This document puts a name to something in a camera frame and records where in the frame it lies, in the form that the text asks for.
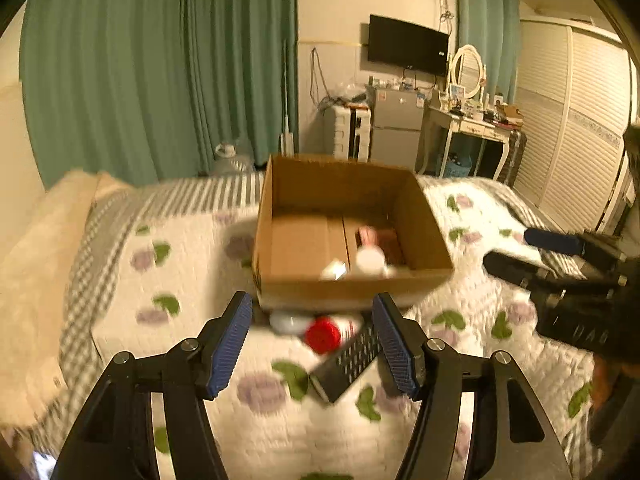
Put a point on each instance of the white louvered wardrobe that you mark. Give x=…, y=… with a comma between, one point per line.
x=576, y=90

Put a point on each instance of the clear water jug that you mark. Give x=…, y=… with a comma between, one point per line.
x=227, y=160

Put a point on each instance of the white vanity table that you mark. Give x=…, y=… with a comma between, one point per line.
x=438, y=131

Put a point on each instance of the white suitcase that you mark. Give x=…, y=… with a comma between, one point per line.
x=348, y=131

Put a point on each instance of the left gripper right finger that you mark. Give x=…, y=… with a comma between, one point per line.
x=511, y=435

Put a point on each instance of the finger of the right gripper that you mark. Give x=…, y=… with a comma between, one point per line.
x=590, y=246
x=529, y=276

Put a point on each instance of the beige pillow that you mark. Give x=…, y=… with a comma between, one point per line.
x=34, y=277

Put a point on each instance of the green curtain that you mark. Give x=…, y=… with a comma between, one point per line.
x=147, y=89
x=493, y=27

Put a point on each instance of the green right curtain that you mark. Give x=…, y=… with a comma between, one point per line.
x=493, y=27

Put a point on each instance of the floral white quilt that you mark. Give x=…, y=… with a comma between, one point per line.
x=311, y=396

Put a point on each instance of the white plastic cup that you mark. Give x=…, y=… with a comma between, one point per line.
x=370, y=260

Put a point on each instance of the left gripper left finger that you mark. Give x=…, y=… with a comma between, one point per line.
x=113, y=436

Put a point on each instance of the brown cardboard box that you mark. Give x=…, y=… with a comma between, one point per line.
x=309, y=213

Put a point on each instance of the black remote control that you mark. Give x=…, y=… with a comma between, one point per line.
x=335, y=375

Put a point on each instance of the red cap white bottle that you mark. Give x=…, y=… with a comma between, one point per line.
x=322, y=333

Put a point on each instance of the grey small fridge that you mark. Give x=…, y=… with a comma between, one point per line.
x=397, y=117

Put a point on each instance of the white oval mirror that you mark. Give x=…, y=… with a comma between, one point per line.
x=466, y=74

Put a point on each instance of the black wall television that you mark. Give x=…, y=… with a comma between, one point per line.
x=407, y=45

